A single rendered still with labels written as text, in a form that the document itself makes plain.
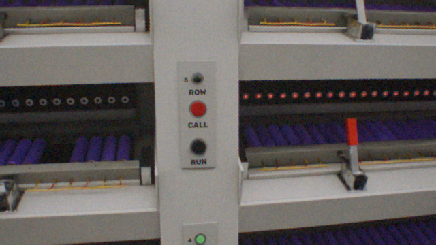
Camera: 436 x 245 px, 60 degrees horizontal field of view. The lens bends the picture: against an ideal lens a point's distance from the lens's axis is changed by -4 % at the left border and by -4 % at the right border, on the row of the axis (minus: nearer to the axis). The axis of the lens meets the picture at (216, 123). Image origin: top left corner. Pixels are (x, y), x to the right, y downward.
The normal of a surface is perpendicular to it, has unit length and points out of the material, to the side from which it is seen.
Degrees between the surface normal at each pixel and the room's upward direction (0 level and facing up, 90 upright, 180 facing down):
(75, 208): 18
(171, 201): 90
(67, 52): 108
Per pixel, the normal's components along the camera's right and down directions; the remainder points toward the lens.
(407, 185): 0.04, -0.89
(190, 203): 0.14, 0.17
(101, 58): 0.14, 0.47
